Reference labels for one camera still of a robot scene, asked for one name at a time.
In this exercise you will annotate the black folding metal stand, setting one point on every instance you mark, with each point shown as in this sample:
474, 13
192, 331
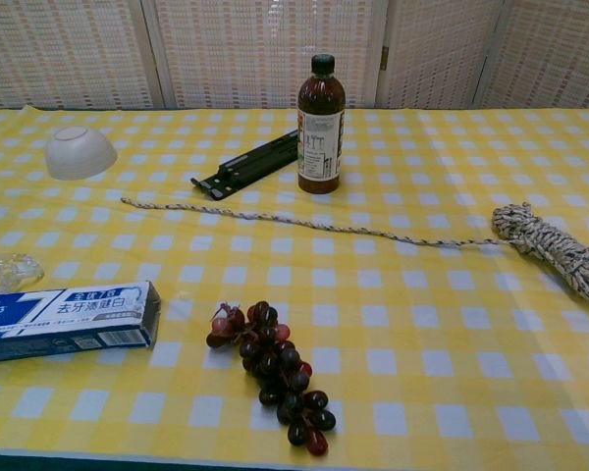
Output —
245, 167

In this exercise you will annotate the dark red grape bunch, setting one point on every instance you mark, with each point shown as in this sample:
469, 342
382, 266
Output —
275, 358

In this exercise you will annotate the brown bottle black cap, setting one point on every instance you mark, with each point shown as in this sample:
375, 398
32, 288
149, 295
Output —
319, 98

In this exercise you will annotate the blue white toothpaste box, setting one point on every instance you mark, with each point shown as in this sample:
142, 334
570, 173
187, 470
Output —
78, 314

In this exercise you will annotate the white upturned bowl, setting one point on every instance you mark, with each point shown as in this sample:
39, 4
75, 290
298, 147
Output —
78, 152

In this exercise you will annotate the clear plastic packaging piece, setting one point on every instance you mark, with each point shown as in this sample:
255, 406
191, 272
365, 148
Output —
15, 267

